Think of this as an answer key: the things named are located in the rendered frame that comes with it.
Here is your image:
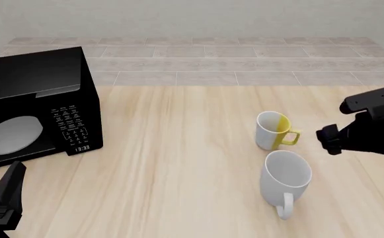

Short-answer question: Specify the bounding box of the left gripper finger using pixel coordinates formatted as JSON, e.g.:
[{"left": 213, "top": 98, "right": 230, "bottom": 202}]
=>
[{"left": 0, "top": 161, "right": 27, "bottom": 214}]

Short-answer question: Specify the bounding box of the black microwave oven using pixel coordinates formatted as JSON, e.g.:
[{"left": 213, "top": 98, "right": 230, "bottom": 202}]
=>
[{"left": 0, "top": 46, "right": 104, "bottom": 173}]

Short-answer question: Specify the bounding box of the yellow and white mug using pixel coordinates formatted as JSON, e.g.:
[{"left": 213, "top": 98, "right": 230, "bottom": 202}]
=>
[{"left": 256, "top": 110, "right": 302, "bottom": 151}]

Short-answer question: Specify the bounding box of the grey round turntable plate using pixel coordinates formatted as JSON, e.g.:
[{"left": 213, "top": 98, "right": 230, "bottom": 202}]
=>
[{"left": 0, "top": 115, "right": 44, "bottom": 156}]

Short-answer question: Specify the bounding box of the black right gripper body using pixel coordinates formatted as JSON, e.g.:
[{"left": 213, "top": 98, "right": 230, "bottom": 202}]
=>
[{"left": 315, "top": 123, "right": 344, "bottom": 156}]

